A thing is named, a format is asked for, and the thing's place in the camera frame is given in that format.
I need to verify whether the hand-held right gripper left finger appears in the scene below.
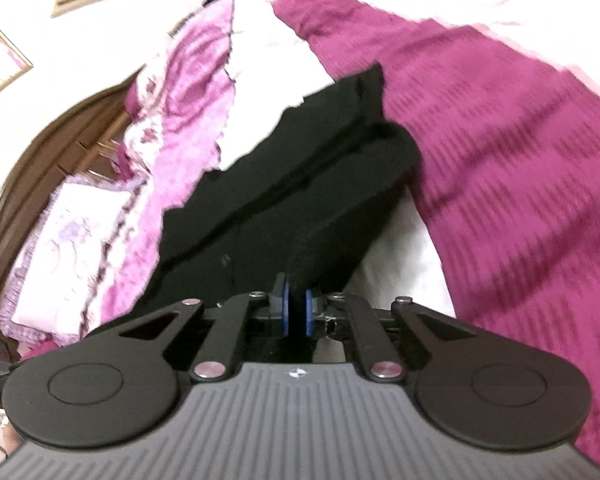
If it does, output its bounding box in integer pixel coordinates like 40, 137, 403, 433
116, 272, 294, 383

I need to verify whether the brown wooden headboard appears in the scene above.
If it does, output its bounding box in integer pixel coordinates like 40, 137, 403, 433
0, 79, 137, 321

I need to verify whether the lilac floral pillow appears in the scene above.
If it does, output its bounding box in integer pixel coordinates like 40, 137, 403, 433
0, 174, 137, 347

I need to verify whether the black garment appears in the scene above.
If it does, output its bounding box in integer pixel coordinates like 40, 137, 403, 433
147, 62, 422, 363

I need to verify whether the purple white floral quilt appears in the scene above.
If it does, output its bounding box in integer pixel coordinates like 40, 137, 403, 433
77, 0, 600, 461

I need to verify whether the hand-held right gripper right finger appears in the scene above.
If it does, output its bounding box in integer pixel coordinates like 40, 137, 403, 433
304, 285, 481, 384

